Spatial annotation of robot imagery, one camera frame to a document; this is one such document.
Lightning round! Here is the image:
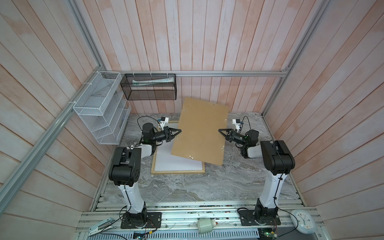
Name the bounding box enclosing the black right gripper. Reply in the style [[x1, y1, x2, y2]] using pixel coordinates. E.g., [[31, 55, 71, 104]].
[[218, 130, 247, 148]]

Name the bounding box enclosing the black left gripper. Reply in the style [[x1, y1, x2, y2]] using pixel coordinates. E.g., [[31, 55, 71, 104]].
[[151, 126, 182, 142]]

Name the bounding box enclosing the wooden backing board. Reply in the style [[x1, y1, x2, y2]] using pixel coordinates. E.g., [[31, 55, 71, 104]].
[[171, 98, 229, 166]]

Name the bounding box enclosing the autumn forest photo print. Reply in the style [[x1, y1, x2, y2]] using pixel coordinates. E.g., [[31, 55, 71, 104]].
[[153, 122, 204, 172]]

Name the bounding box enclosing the light wooden picture frame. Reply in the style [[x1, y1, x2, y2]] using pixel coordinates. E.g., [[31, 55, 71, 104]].
[[150, 120, 206, 175]]

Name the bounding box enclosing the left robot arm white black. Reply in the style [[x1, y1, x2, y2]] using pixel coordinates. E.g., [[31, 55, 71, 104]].
[[109, 123, 182, 215]]

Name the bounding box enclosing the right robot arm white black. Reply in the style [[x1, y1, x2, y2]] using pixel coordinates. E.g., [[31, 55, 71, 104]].
[[219, 129, 296, 221]]

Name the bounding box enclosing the paper in black basket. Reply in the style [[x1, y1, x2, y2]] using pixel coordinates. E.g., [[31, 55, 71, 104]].
[[132, 77, 175, 87]]

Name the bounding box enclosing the white cylindrical device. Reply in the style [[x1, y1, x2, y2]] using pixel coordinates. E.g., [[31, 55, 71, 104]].
[[197, 219, 217, 234]]

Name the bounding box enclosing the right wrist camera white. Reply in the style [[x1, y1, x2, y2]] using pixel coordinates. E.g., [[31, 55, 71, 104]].
[[232, 119, 243, 133]]

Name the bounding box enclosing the black wire mesh basket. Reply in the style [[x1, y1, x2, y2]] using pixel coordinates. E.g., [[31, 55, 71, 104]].
[[120, 73, 178, 101]]

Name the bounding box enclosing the white wire mesh shelf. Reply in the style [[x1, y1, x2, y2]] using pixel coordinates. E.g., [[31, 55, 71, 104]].
[[73, 71, 132, 145]]

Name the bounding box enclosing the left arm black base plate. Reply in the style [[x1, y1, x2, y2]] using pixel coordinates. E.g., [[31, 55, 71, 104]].
[[121, 212, 162, 229]]

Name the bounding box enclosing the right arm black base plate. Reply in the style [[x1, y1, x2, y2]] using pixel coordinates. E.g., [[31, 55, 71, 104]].
[[237, 208, 281, 226]]

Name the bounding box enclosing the white wall clock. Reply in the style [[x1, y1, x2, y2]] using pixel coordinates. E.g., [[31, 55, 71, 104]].
[[291, 210, 317, 235]]

